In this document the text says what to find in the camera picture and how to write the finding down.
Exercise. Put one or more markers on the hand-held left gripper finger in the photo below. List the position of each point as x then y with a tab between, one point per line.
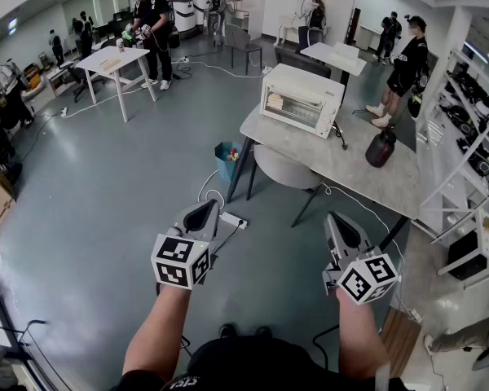
185	223
212	222

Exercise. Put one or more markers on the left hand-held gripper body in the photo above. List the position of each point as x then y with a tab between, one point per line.
175	259

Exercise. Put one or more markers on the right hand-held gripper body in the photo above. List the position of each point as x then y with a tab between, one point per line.
362	275

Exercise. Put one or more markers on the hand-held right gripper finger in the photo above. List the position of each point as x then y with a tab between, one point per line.
350	234
331	238

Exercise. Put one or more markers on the white toaster oven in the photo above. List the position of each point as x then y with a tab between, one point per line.
305	82

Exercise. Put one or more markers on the person's right forearm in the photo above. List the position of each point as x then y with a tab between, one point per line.
360	336

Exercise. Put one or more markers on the person's left forearm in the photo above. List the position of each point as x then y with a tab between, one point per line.
159	332

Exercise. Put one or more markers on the white power strip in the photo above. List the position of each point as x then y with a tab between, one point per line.
233	219
64	112
415	315

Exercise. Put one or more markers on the teal waste bin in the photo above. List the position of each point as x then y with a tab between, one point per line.
226	163

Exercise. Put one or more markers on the grey marble table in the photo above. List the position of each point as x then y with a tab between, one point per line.
350	173

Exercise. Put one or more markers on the wooden board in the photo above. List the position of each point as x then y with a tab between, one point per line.
399	340

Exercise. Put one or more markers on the grey round chair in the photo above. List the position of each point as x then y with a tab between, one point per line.
281	169

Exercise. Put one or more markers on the dark brown jug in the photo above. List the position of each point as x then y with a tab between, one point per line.
380	151

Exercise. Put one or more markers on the person's black shoe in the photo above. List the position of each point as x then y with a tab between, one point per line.
227	331
263	331

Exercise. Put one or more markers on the person's black shirt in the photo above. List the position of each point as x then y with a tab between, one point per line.
248	365

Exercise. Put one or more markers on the white shelf rack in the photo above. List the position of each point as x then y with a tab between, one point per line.
452	145

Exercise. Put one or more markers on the sliced bread loaf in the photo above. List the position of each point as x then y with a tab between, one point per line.
275	100

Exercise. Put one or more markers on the white standing desk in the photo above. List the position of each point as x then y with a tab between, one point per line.
330	61

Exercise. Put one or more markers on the white wooden table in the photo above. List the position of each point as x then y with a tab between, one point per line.
114	61

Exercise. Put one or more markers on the black office chair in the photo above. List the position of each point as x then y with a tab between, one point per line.
301	61

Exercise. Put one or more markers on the grey dining chair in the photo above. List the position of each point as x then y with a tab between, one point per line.
238	39

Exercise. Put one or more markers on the paper cup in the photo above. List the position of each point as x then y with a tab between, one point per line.
120	45

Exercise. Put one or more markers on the white machine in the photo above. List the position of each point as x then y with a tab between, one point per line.
183	14
201	8

